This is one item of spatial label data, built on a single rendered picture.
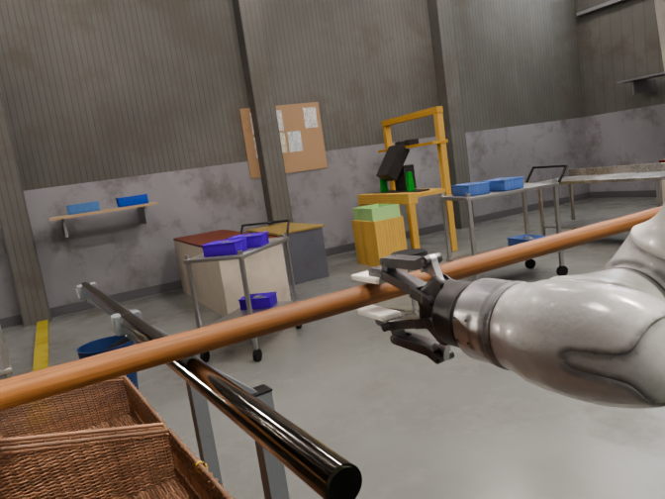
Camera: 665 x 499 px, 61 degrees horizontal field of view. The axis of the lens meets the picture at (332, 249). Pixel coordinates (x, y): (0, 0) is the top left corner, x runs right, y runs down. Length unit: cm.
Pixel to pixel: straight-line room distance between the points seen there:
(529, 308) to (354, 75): 875
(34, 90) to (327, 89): 398
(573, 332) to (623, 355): 4
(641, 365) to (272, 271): 546
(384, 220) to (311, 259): 106
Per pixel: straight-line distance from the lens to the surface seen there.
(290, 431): 47
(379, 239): 718
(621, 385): 50
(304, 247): 700
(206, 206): 811
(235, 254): 426
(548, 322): 52
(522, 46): 1149
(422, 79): 990
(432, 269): 67
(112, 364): 67
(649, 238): 63
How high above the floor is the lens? 137
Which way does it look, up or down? 8 degrees down
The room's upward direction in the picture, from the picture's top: 8 degrees counter-clockwise
